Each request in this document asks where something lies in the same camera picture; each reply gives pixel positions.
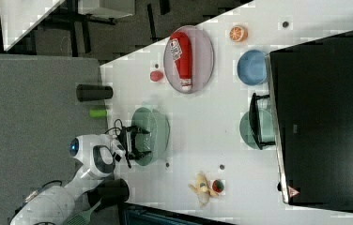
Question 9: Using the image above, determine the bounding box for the black toaster oven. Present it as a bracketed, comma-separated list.
[269, 30, 353, 213]

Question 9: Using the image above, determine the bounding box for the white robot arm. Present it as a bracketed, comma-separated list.
[9, 126, 152, 225]

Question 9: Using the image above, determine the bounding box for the small red toy fruit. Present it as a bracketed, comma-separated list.
[212, 179, 224, 193]

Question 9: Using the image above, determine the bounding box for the black cylinder post upper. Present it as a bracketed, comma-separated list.
[76, 84, 114, 102]

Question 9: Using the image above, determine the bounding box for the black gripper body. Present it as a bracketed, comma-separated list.
[117, 126, 136, 162]

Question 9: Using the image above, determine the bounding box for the black oven door handle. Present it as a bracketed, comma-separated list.
[249, 93, 275, 150]

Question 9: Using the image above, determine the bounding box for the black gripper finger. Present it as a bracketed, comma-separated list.
[127, 126, 150, 134]
[128, 151, 151, 160]

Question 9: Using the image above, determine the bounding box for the green plate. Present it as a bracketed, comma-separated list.
[239, 110, 275, 149]

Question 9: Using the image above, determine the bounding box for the red ketchup bottle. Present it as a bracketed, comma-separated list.
[169, 31, 192, 92]

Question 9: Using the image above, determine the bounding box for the blue bowl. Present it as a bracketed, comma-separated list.
[237, 50, 267, 86]

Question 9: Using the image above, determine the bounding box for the toy orange half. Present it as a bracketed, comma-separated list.
[229, 25, 248, 42]

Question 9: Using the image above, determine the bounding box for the green plastic strainer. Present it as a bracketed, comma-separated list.
[131, 102, 170, 166]

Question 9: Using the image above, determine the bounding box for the green toy lime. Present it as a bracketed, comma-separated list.
[89, 109, 107, 118]

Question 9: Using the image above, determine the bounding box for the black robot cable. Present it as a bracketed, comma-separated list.
[103, 118, 133, 170]

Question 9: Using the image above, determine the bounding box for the peeled toy banana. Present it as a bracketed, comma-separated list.
[188, 172, 219, 208]

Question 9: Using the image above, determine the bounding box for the toy strawberry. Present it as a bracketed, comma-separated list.
[150, 70, 163, 82]

